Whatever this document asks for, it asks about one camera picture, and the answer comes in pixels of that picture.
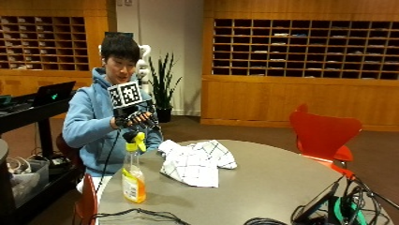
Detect black plant pot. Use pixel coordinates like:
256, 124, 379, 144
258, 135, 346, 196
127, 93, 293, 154
155, 106, 173, 124

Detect white cube with black markers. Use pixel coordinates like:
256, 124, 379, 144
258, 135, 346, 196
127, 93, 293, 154
107, 80, 145, 110

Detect green potted plant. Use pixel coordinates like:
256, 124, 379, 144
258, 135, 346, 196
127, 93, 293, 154
148, 52, 184, 111

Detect the person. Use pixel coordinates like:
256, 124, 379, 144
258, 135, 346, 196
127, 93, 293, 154
62, 32, 167, 195

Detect white robot figure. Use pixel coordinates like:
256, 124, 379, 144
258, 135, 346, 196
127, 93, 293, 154
136, 44, 153, 84

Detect white checked cloth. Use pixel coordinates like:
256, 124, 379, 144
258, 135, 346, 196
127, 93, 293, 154
156, 139, 240, 189

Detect spray bottle with orange liquid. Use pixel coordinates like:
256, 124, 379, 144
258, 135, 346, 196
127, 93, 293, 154
121, 130, 149, 204

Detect dark red chair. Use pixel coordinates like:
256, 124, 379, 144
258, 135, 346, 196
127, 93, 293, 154
55, 132, 87, 176

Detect black laptop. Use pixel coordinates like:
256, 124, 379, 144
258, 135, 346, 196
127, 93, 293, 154
31, 80, 78, 107

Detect black cart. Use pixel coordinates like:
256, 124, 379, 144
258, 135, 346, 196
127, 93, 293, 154
0, 93, 87, 225

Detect grey plastic bin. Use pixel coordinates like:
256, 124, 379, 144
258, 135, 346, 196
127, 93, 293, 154
6, 157, 51, 208

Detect wide wooden pigeonhole shelf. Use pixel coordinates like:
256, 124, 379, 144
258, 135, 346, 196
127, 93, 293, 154
211, 18, 399, 81

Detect black tablet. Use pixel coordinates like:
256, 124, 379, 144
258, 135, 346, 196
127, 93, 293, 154
292, 181, 342, 225

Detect green stand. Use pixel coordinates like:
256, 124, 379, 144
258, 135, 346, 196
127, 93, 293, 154
329, 196, 370, 225

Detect black glove cable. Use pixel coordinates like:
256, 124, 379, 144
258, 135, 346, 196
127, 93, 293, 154
95, 128, 123, 195

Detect black cable on table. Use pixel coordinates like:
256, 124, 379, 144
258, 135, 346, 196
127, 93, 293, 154
92, 207, 192, 225

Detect white cables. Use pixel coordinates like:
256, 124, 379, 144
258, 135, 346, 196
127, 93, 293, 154
6, 156, 34, 174

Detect coiled black cable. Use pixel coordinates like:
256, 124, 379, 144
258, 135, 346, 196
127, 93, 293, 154
242, 217, 290, 225

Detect black cables bundle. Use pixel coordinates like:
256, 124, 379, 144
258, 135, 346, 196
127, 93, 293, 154
338, 174, 399, 225

